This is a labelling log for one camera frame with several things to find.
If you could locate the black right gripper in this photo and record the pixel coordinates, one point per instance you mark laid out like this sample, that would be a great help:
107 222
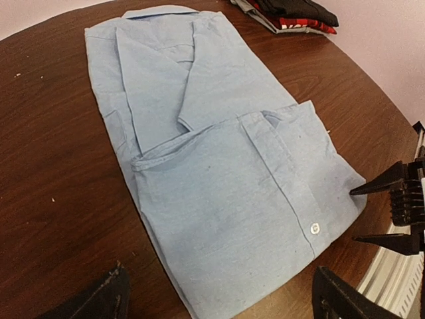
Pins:
406 184

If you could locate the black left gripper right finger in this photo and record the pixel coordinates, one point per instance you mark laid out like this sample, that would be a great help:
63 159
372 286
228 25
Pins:
332 297

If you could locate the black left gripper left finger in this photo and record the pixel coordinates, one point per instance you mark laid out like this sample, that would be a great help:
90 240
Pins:
107 297

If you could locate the light blue long sleeve shirt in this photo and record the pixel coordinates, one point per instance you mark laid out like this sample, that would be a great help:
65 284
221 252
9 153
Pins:
238 185

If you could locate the red black plaid folded shirt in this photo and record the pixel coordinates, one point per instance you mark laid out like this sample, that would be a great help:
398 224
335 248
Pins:
314 24

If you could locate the black folded button shirt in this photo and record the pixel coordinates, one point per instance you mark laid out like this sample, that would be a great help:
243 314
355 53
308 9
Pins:
295 9

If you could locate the grey folded shirt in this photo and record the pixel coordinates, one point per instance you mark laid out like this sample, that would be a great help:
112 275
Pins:
275 27

